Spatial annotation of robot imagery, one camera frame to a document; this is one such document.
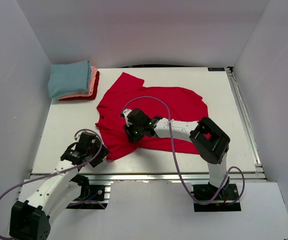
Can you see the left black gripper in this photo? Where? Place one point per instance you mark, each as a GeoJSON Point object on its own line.
{"type": "Point", "coordinates": [104, 152]}

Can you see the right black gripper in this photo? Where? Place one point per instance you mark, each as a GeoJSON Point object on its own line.
{"type": "Point", "coordinates": [132, 139]}

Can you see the bright red t shirt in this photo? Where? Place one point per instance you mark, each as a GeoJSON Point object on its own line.
{"type": "Point", "coordinates": [128, 91]}

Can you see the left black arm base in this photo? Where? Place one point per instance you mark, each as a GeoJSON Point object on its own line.
{"type": "Point", "coordinates": [91, 196]}

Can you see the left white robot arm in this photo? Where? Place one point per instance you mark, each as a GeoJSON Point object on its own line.
{"type": "Point", "coordinates": [65, 187]}

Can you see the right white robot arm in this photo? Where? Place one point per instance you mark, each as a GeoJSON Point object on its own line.
{"type": "Point", "coordinates": [211, 143]}

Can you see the folded dark red t shirt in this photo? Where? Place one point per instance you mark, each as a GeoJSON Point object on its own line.
{"type": "Point", "coordinates": [91, 96]}

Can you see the folded pink t shirt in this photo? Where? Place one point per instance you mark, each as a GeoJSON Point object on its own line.
{"type": "Point", "coordinates": [93, 72]}

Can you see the folded light blue t shirt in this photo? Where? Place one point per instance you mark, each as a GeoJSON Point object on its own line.
{"type": "Point", "coordinates": [68, 79]}

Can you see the blue label sticker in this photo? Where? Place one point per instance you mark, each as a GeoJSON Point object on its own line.
{"type": "Point", "coordinates": [216, 69]}

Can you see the aluminium table frame rail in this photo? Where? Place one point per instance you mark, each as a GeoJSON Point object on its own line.
{"type": "Point", "coordinates": [254, 176]}

